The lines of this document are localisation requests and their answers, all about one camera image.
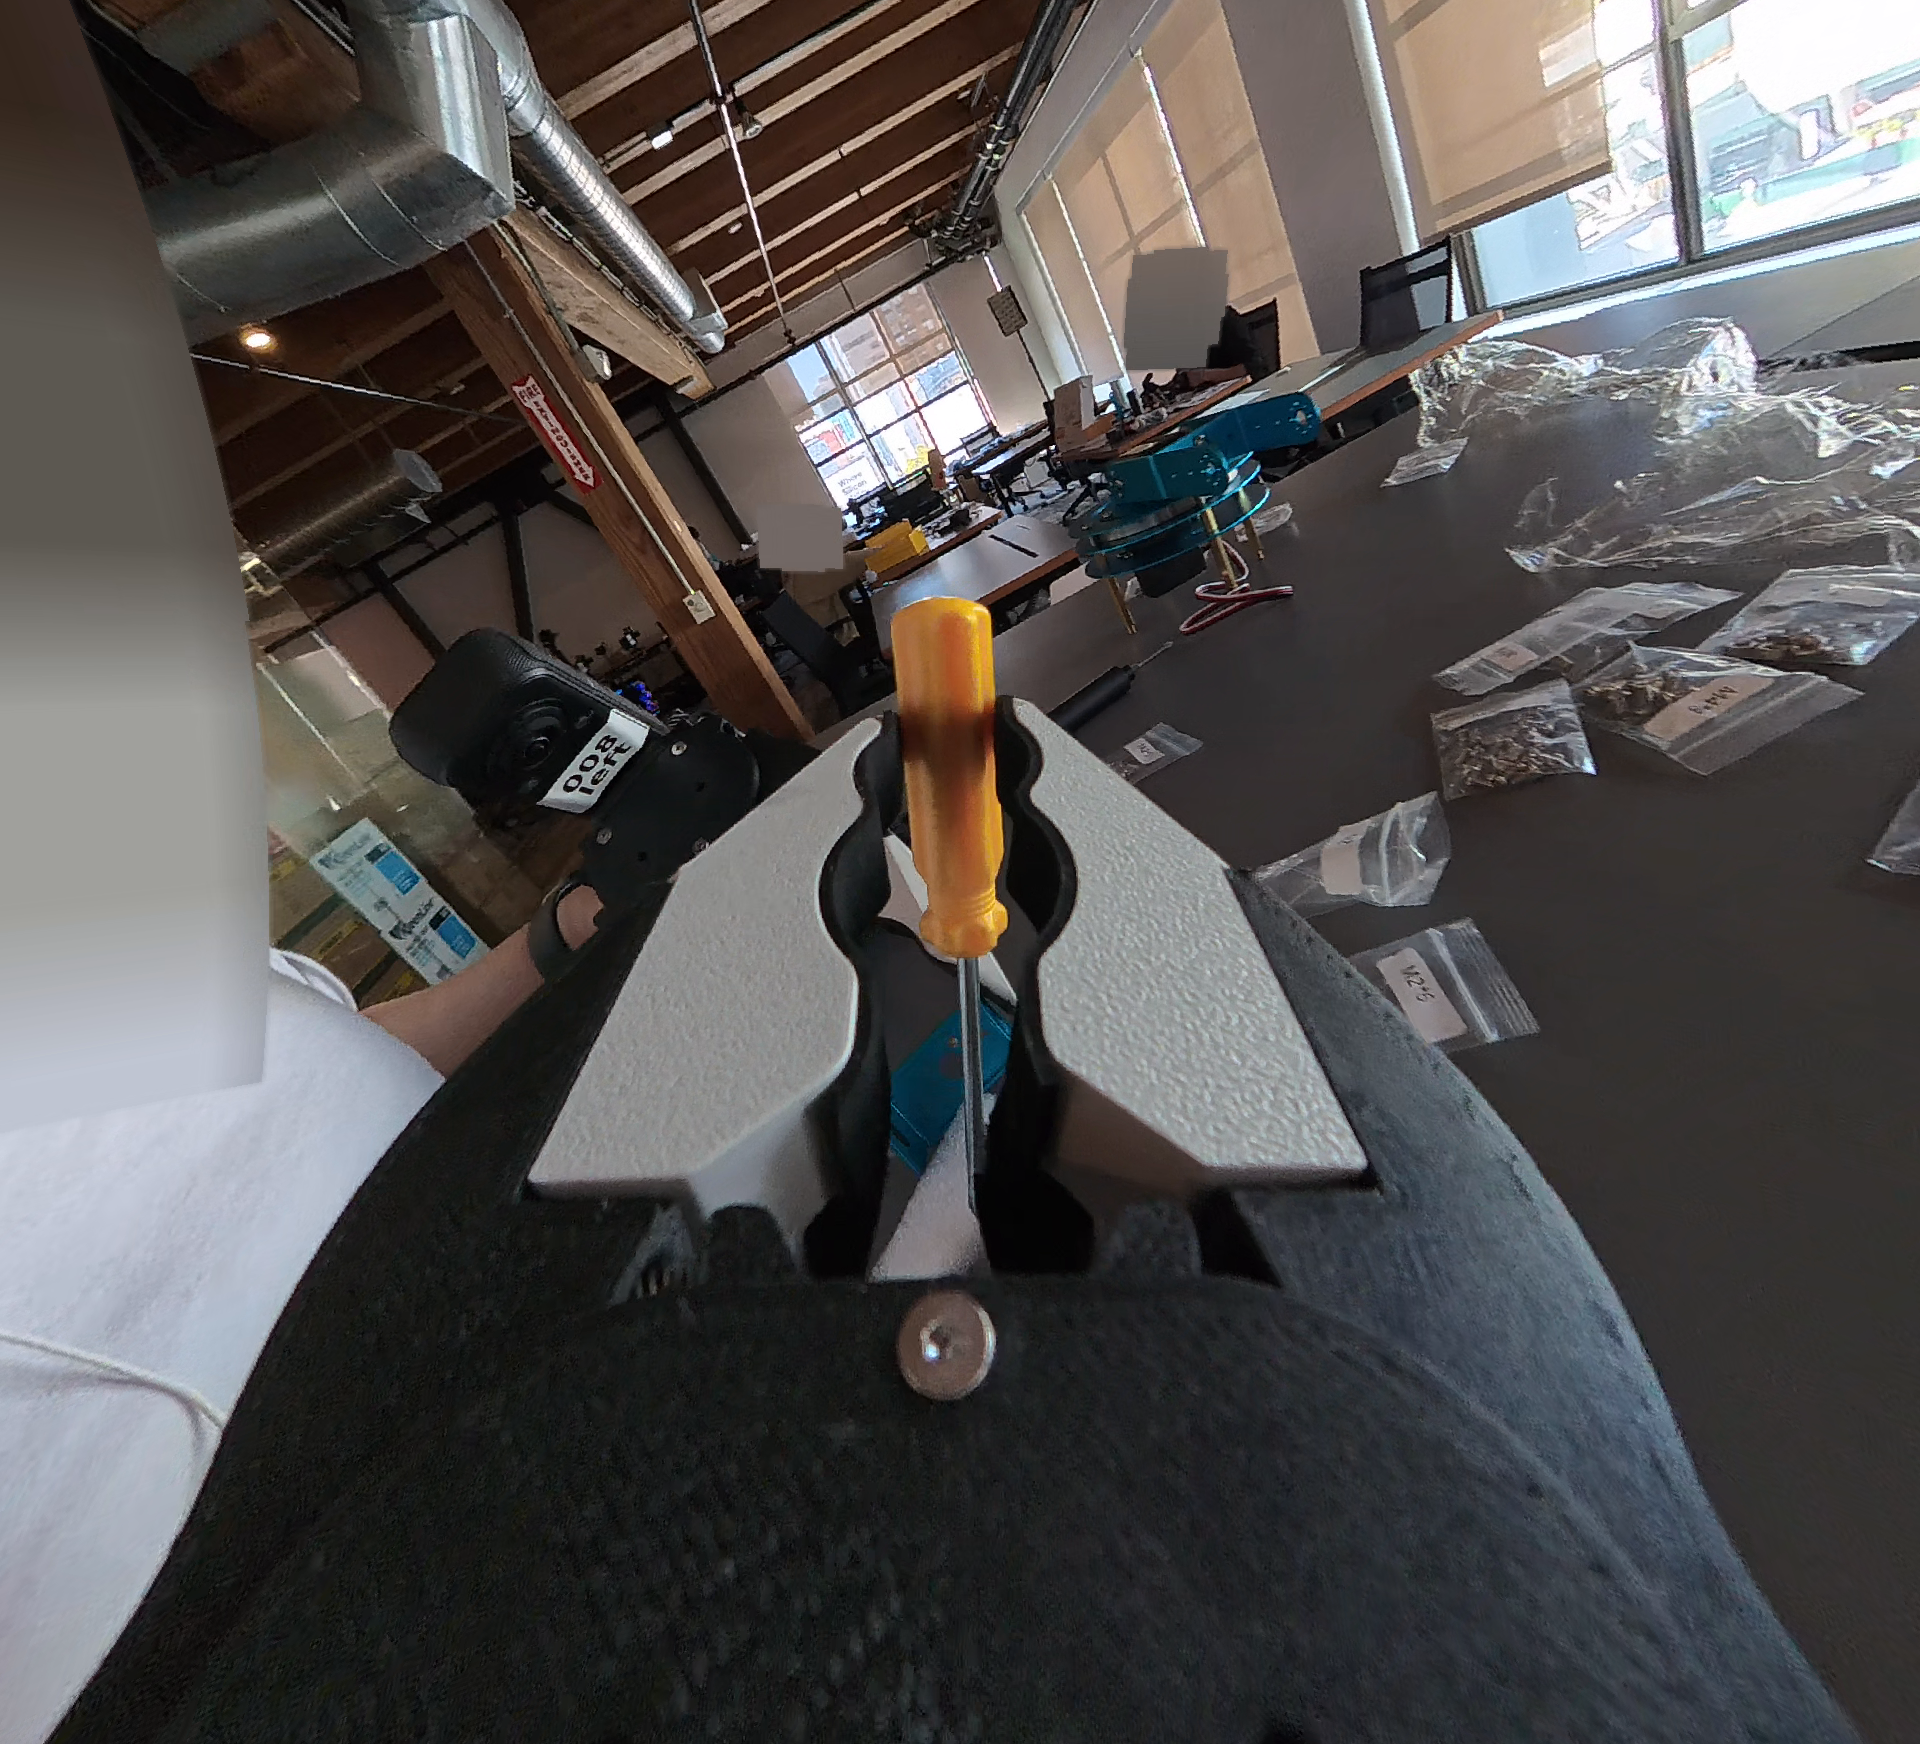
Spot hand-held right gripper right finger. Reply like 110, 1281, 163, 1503
982, 698, 1371, 1279

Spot person's left hand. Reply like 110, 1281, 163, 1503
359, 940, 545, 1082

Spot blue toy robot arm base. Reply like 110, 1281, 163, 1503
1068, 394, 1325, 639

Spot white drawstring cord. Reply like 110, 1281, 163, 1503
0, 1331, 228, 1400

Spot crumpled clear plastic bag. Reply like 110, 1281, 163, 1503
1411, 315, 1920, 576

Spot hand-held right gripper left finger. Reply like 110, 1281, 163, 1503
529, 716, 903, 1279

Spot blue white cardboard box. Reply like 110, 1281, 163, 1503
382, 889, 488, 984

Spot black desk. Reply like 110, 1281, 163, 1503
1035, 320, 1920, 1744

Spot group of small zip bags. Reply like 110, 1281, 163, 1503
1107, 443, 1920, 1057

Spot black office chair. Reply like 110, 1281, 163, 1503
1358, 236, 1456, 343

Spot wood-edged table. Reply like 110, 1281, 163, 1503
1276, 312, 1503, 426

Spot person's white shirt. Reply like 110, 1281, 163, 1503
0, 948, 453, 1744

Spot blue metal bracket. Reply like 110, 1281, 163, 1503
888, 1001, 1023, 1167

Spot black cylindrical tool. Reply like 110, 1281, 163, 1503
1050, 641, 1175, 729

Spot silver air duct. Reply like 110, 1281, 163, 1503
135, 0, 730, 351

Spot wooden pillar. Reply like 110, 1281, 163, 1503
429, 229, 820, 741

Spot black ceiling pipes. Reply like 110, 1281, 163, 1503
930, 0, 1201, 262

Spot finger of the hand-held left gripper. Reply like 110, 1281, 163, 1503
870, 1147, 988, 1279
883, 835, 948, 946

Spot yellow-handled screwdriver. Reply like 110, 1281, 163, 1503
892, 598, 1011, 1184

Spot long beige roller blind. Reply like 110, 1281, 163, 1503
1319, 0, 1653, 237

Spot red white sign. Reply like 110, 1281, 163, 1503
511, 372, 603, 498

